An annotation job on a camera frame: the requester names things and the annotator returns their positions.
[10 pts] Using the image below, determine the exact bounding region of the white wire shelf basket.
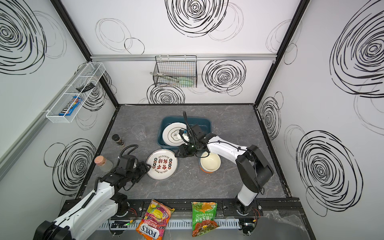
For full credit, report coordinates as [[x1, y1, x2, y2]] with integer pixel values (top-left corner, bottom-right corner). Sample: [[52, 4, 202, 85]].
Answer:
[[46, 62, 106, 124]]

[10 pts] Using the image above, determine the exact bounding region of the bowls cream inside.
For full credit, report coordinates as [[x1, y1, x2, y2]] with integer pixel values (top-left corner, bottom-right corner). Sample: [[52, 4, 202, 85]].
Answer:
[[199, 152, 221, 173]]

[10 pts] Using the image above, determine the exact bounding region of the teal plastic bin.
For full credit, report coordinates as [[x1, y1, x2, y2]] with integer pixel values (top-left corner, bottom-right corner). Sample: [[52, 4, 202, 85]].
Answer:
[[157, 116, 212, 150]]

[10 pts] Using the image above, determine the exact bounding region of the small dark spice bottle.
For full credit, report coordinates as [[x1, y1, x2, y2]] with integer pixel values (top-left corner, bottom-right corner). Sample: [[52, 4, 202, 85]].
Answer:
[[112, 134, 125, 146]]

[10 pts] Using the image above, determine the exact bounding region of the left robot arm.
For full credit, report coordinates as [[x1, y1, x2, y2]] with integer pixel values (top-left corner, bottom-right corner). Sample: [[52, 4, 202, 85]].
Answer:
[[33, 155, 152, 240]]

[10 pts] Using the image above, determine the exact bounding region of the pink capped bottle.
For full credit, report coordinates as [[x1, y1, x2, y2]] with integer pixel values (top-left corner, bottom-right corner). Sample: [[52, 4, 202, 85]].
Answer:
[[94, 156, 114, 173]]

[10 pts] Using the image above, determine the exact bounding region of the green snack bag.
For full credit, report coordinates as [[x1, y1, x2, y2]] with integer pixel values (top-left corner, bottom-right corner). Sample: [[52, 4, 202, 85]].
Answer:
[[192, 202, 220, 237]]

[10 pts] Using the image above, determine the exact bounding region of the white plate green flower motif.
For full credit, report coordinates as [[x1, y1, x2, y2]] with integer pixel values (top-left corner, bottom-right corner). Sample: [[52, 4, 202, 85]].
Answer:
[[162, 123, 190, 147]]

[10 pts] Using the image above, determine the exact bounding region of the clear drinking glass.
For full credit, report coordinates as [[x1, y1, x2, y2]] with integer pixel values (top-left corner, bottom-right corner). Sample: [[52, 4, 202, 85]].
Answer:
[[132, 124, 147, 141]]

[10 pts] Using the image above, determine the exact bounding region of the blue M&M's candy bag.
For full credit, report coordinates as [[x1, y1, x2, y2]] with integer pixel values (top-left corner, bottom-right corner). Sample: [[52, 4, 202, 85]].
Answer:
[[59, 97, 83, 116]]

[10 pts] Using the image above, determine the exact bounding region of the black wire basket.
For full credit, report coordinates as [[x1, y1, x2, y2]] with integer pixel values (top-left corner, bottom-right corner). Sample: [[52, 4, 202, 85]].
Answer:
[[150, 55, 198, 88]]

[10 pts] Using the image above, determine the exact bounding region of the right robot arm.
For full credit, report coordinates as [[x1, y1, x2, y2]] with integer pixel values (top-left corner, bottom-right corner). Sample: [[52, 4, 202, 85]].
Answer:
[[175, 125, 274, 216]]

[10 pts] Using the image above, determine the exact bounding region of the Fox's fruits candy bag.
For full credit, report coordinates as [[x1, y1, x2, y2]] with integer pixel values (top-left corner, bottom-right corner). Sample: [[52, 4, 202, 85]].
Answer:
[[136, 200, 175, 240]]

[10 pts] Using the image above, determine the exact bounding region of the green item in basket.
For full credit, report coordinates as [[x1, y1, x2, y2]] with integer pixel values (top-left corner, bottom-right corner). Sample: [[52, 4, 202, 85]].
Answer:
[[176, 76, 195, 87]]

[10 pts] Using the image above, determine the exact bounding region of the black remote in shelf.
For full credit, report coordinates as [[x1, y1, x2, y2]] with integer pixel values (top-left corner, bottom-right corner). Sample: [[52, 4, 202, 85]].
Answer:
[[76, 83, 95, 94]]

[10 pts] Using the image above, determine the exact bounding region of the white slotted cable duct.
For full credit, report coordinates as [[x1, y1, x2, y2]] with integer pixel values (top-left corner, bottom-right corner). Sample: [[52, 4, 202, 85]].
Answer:
[[98, 219, 240, 231]]

